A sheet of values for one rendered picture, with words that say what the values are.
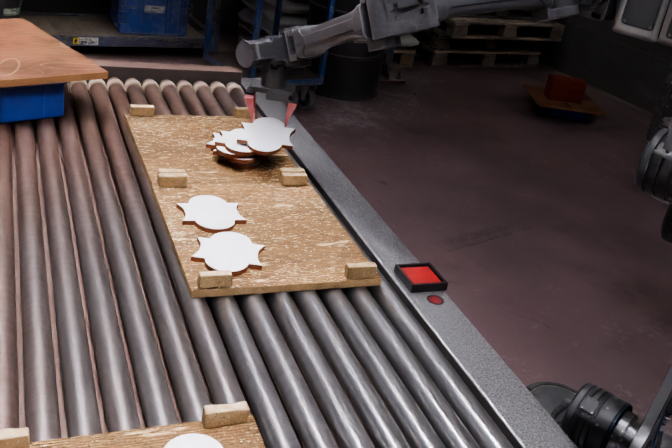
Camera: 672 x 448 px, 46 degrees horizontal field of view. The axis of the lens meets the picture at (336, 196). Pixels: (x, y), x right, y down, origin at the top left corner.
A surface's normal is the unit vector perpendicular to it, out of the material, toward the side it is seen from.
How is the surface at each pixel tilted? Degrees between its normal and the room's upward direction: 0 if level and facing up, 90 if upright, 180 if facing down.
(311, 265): 0
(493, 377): 0
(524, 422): 0
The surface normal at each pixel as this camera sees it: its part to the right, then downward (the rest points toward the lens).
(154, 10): 0.41, 0.44
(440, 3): 0.58, 0.00
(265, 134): 0.11, -0.80
